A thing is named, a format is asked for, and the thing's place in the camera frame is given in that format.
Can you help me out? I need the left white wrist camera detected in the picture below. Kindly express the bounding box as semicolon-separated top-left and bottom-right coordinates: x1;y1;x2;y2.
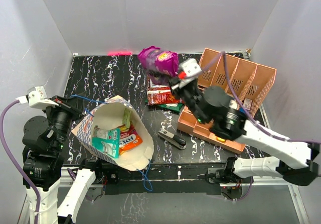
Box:
16;86;58;110

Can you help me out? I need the purple snack bag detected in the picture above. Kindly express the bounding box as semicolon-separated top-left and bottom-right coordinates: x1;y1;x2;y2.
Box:
138;46;179;85

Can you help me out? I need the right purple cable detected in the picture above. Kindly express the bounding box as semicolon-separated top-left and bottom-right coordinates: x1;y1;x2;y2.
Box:
198;50;321;201

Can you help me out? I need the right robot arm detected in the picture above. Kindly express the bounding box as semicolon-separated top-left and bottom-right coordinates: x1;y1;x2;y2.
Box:
169;77;320;186

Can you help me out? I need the small green candy packet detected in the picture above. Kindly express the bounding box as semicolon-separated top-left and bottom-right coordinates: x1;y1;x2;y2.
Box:
122;108;131;129

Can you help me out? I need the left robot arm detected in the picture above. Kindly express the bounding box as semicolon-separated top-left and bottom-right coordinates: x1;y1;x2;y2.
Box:
23;93;104;223

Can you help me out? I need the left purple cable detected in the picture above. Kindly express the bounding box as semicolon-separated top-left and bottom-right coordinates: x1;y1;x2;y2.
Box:
0;100;41;224

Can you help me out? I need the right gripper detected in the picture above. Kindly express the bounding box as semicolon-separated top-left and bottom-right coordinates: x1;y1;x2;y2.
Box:
167;70;208;125

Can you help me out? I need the purple cable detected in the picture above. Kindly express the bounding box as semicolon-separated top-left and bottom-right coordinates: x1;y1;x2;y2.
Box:
198;50;321;201
0;100;41;224

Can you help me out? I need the orange Doritos bag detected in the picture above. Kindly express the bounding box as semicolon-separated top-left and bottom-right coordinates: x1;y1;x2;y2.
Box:
147;76;183;105

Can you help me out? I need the teal mint candy bag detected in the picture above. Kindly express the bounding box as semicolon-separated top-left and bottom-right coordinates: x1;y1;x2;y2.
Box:
92;126;120;159

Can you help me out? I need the red white small box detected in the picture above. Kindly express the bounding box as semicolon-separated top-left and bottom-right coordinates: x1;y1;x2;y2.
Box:
243;98;252;110

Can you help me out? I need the pink desk organizer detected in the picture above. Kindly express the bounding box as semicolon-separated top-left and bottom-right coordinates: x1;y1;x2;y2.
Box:
177;55;276;154

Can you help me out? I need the orange Fox's candy bag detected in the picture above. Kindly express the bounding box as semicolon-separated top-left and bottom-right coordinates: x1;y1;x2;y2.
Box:
118;124;143;155

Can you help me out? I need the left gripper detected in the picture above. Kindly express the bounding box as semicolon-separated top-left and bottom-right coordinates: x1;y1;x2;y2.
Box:
42;92;84;150

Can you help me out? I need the green snack packet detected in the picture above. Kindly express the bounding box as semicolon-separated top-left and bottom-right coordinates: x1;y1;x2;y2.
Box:
156;103;183;114

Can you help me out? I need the black silver stapler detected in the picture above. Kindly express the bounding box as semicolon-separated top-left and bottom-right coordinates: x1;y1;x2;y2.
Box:
158;129;186;150

